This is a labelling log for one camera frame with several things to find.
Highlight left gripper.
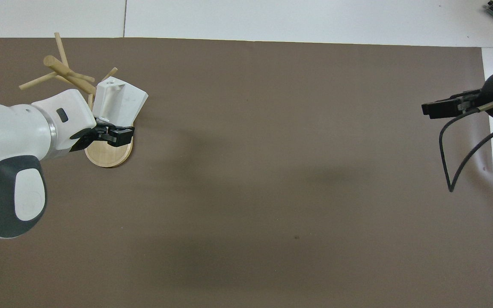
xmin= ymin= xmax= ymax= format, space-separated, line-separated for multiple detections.
xmin=70 ymin=123 xmax=135 ymax=153

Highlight white square cup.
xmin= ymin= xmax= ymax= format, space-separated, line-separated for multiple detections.
xmin=92 ymin=77 xmax=149 ymax=129

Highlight wooden cup rack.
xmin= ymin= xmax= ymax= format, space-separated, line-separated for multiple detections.
xmin=18 ymin=32 xmax=135 ymax=169

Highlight black cable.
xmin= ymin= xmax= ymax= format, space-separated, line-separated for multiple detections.
xmin=439 ymin=97 xmax=493 ymax=193

